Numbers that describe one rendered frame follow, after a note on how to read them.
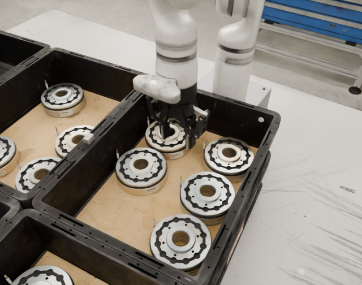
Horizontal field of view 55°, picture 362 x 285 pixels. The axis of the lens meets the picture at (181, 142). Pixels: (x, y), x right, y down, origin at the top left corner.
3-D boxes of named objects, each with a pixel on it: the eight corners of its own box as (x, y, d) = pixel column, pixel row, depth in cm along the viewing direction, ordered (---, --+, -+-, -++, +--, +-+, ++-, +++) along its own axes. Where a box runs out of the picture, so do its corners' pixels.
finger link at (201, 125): (199, 115, 62) (189, 134, 67) (207, 120, 62) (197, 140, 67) (206, 107, 64) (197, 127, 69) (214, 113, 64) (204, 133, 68)
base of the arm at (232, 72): (219, 87, 98) (226, 31, 86) (249, 98, 95) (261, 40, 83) (205, 104, 92) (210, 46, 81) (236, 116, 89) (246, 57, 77)
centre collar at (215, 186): (199, 178, 66) (200, 176, 66) (224, 186, 65) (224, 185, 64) (190, 198, 63) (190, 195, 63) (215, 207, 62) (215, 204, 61)
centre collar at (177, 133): (166, 122, 78) (165, 120, 77) (184, 130, 76) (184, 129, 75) (153, 135, 75) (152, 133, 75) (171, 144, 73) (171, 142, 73)
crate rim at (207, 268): (155, 83, 81) (154, 75, 79) (281, 122, 71) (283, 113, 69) (30, 212, 55) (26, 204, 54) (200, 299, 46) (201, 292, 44)
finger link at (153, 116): (156, 88, 69) (165, 113, 72) (150, 88, 70) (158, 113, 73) (148, 95, 67) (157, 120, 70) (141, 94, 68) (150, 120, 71)
